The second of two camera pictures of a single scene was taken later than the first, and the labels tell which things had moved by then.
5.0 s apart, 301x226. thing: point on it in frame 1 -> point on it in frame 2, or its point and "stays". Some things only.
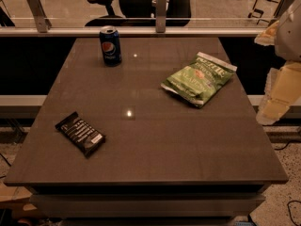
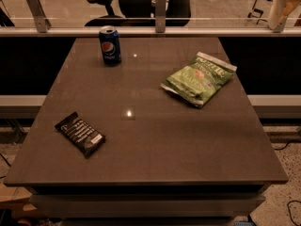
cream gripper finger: x=283 y=88 -> x=280 y=8
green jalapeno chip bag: x=199 y=81 stays
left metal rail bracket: x=35 y=4 stays
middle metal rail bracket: x=161 y=10 stays
